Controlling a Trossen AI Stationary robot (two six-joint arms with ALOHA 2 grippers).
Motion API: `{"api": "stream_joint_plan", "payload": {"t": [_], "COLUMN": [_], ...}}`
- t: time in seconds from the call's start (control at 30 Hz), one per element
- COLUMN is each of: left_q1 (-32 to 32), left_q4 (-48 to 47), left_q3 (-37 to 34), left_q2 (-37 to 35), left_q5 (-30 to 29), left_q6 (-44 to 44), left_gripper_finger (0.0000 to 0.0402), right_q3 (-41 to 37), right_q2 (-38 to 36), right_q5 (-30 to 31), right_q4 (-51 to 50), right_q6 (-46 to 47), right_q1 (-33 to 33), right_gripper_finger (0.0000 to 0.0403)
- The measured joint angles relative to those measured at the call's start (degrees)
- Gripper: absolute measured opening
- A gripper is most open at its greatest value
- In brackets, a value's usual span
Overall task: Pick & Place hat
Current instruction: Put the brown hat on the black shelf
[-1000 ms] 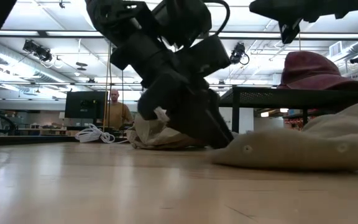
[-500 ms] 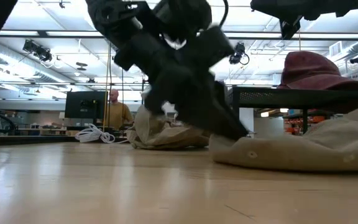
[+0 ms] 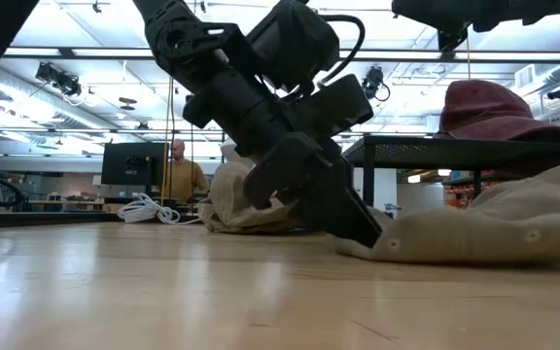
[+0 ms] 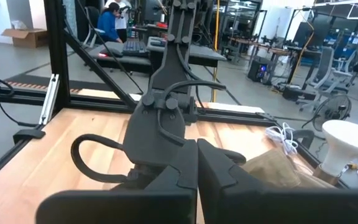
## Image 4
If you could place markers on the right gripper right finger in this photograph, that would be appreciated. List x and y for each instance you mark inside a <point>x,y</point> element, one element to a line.
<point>228,202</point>

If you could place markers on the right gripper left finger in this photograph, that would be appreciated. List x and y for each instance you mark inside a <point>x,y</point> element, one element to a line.
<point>172,199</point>

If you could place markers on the tan baseball cap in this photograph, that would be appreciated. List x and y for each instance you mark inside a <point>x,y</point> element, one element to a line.
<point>275,171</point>

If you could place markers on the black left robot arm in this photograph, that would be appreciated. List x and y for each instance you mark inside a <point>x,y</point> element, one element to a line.
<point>154,133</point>

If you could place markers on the white mushroom lamp brass base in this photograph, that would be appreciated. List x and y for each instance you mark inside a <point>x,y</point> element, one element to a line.
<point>346,143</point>

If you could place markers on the small lit computer tower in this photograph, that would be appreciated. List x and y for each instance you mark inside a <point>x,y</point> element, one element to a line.
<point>258,70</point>

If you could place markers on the black floor fan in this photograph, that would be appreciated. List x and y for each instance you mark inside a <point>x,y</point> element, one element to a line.
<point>340,108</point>

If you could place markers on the black side desk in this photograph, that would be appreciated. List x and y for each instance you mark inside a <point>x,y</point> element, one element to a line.
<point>197,53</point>

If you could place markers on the black keyboard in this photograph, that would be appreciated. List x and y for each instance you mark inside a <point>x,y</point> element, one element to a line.
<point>135,48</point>

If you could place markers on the silver aluminium bar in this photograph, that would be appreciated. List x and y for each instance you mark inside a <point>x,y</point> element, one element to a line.
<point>50,96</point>

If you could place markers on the grey office chair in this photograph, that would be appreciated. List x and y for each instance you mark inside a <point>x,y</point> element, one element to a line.
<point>326,62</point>

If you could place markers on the person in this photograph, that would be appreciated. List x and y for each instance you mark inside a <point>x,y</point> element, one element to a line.
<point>125,18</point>
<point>107,25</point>

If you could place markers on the brown cardboard box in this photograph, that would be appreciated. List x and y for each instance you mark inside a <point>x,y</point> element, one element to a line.
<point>26,37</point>

